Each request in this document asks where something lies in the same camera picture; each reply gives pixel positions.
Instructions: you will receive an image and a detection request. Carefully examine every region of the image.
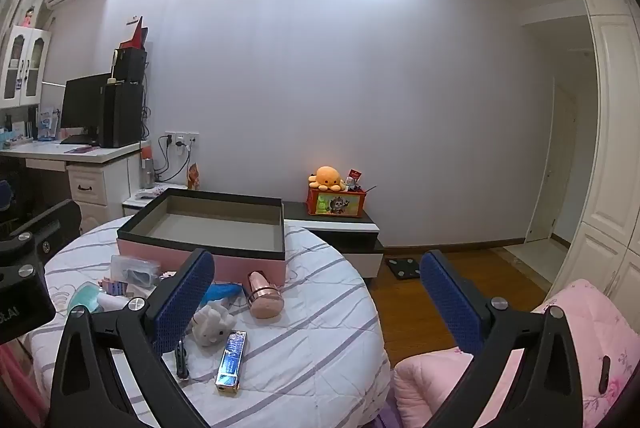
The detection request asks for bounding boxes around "white door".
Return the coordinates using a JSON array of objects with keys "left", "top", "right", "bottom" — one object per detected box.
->
[{"left": 525, "top": 78, "right": 578, "bottom": 244}]

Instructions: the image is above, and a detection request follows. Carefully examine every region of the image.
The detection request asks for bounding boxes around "red paper folder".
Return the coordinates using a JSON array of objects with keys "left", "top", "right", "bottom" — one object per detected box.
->
[{"left": 119, "top": 15, "right": 149, "bottom": 51}]

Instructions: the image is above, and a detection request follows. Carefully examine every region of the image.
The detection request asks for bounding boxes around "red printed storage crate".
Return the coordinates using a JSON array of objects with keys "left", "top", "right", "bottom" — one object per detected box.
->
[{"left": 306, "top": 185, "right": 368, "bottom": 219}]

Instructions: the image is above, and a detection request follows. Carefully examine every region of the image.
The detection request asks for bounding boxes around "black computer monitor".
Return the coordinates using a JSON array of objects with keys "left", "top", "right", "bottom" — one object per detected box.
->
[{"left": 60, "top": 73, "right": 113, "bottom": 146}]

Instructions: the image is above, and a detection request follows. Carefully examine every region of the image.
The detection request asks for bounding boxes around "cream wardrobe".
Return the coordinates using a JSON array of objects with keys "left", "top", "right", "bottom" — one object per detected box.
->
[{"left": 560, "top": 0, "right": 640, "bottom": 324}]

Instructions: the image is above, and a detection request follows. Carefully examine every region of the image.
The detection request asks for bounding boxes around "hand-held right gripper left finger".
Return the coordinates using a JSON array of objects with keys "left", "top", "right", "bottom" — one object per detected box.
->
[{"left": 48, "top": 248, "right": 216, "bottom": 428}]

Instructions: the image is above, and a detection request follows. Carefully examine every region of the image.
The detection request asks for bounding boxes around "blue white box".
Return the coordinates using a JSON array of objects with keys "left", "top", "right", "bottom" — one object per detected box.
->
[{"left": 37, "top": 107, "right": 61, "bottom": 141}]

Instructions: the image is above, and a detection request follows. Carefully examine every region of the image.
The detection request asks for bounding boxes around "black bathroom scale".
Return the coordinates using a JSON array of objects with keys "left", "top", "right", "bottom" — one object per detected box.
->
[{"left": 385, "top": 257, "right": 423, "bottom": 281}]

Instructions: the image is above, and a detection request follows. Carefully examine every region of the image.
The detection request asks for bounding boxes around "white toy figure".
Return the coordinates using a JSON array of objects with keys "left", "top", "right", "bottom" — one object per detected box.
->
[{"left": 192, "top": 300, "right": 237, "bottom": 348}]

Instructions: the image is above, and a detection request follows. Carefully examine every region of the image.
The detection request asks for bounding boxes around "orange octopus plush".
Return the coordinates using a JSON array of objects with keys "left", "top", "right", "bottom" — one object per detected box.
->
[{"left": 308, "top": 166, "right": 347, "bottom": 193}]

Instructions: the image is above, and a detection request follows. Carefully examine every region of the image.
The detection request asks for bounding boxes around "rose gold metal cup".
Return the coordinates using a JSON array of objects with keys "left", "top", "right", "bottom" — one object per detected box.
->
[{"left": 246, "top": 270, "right": 285, "bottom": 319}]

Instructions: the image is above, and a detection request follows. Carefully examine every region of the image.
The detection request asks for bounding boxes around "white nightstand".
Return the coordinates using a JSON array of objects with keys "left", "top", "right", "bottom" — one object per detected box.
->
[{"left": 122, "top": 183, "right": 171, "bottom": 221}]

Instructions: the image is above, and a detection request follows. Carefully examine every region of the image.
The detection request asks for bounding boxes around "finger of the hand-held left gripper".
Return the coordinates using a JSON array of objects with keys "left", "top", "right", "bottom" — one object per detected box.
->
[{"left": 10, "top": 199, "right": 82, "bottom": 266}]

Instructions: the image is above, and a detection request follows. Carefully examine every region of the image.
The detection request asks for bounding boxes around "black computer tower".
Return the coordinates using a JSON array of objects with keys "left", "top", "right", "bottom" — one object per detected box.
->
[{"left": 98, "top": 84, "right": 145, "bottom": 149}]

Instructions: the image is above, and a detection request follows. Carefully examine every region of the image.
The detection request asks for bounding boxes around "black power cable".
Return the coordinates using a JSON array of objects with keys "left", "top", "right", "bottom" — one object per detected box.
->
[{"left": 157, "top": 135, "right": 191, "bottom": 184}]

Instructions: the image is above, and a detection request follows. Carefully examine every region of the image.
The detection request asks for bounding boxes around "pink box with black rim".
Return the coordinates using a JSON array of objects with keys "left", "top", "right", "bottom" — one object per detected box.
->
[{"left": 116, "top": 188, "right": 287, "bottom": 289}]

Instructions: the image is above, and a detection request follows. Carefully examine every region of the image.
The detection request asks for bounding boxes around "steel thermos with red lid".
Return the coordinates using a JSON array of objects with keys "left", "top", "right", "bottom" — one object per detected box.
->
[{"left": 140, "top": 147, "right": 156, "bottom": 190}]

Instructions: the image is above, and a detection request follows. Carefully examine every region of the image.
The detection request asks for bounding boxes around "teal rounded case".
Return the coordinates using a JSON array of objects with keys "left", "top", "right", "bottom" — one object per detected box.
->
[{"left": 67, "top": 284, "right": 104, "bottom": 312}]

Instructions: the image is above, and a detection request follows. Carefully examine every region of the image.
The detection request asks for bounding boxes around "white glass door cabinet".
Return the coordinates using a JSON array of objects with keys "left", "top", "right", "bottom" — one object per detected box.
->
[{"left": 0, "top": 25, "right": 53, "bottom": 109}]

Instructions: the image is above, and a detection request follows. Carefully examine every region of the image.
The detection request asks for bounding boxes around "pink floral quilt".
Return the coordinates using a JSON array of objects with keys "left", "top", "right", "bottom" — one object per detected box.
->
[{"left": 395, "top": 278, "right": 640, "bottom": 428}]

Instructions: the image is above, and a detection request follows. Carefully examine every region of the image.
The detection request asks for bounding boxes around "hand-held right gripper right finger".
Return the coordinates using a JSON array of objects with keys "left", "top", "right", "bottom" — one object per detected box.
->
[{"left": 419, "top": 250, "right": 583, "bottom": 428}]

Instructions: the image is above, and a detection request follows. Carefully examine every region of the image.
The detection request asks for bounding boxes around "black speaker box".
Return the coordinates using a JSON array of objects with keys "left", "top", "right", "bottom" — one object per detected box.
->
[{"left": 117, "top": 48, "right": 148, "bottom": 85}]

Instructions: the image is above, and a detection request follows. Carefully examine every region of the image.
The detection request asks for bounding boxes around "blue highlighter pen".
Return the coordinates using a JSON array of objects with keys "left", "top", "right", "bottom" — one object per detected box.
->
[{"left": 205, "top": 283, "right": 244, "bottom": 305}]

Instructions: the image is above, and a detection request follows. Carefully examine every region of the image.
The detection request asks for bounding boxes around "black hair clip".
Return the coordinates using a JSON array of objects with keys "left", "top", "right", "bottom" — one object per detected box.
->
[{"left": 175, "top": 340, "right": 190, "bottom": 380}]

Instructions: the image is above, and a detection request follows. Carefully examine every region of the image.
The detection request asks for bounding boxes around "pink cushioned bed frame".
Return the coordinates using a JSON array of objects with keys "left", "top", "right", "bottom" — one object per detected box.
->
[{"left": 0, "top": 343, "right": 51, "bottom": 428}]

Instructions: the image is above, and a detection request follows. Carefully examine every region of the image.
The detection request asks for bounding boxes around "white desk with drawers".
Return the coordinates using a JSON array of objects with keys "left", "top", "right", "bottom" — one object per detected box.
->
[{"left": 0, "top": 140, "right": 148, "bottom": 234}]

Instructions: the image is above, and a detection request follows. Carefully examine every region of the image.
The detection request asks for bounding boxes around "black white low cabinet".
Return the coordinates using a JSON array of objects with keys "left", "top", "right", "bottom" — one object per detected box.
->
[{"left": 282, "top": 201, "right": 386, "bottom": 281}]

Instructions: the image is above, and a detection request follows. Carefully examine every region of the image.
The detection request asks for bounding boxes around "white wall socket strip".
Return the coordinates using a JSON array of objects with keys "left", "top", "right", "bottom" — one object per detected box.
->
[{"left": 165, "top": 132, "right": 200, "bottom": 148}]

